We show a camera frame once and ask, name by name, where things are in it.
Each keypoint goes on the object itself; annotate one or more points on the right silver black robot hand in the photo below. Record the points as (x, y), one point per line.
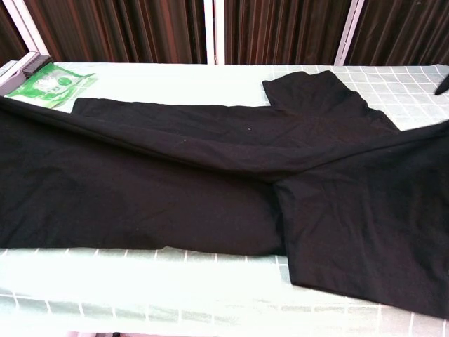
(443, 86)

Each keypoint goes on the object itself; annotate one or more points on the black T-shirt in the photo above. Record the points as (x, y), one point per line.
(175, 182)

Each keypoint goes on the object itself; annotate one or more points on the dark pleated curtain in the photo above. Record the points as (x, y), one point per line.
(10, 31)
(403, 31)
(287, 31)
(122, 31)

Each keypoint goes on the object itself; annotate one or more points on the green white checkered tablecloth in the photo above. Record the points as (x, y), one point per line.
(140, 281)

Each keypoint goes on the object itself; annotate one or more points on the green plastic package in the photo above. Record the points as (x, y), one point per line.
(45, 87)

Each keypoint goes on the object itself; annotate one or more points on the beige wooden strip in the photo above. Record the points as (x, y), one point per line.
(29, 55)

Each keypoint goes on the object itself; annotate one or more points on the white screen frame post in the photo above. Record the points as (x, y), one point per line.
(214, 31)
(29, 31)
(347, 31)

